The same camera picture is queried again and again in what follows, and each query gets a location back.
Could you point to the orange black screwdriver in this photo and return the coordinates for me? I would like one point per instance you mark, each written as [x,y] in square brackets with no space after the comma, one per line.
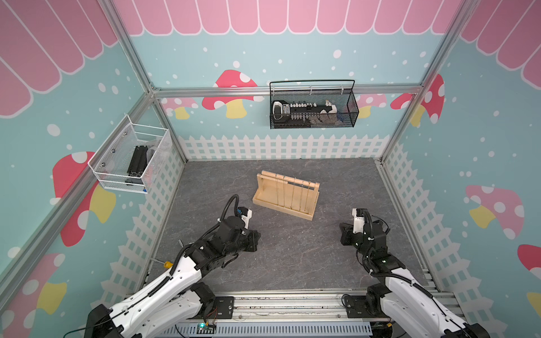
[167,263]

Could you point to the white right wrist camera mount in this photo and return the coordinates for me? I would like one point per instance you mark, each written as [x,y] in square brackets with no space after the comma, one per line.
[358,220]

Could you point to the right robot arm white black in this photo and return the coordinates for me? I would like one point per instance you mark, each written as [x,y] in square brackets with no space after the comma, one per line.
[398,295]

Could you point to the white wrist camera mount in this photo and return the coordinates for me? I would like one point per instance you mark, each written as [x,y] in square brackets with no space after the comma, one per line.
[244,213]
[358,220]

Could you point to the white wire basket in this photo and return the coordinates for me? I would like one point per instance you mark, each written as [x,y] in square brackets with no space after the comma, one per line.
[132,158]

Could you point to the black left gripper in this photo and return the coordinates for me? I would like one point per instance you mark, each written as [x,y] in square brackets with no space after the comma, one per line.
[253,236]

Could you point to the wooden jewelry display stand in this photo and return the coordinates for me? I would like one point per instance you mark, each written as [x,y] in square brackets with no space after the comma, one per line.
[287,195]

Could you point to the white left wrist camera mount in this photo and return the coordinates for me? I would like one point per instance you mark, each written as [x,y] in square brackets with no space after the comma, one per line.
[244,213]

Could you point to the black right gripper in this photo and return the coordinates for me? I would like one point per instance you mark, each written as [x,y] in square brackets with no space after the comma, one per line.
[346,236]

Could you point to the black wire mesh basket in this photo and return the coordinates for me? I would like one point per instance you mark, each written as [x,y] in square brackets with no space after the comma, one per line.
[305,104]

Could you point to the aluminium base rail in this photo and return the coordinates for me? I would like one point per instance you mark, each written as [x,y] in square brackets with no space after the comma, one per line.
[293,306]

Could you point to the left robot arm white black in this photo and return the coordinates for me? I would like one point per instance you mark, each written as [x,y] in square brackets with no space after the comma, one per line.
[179,293]

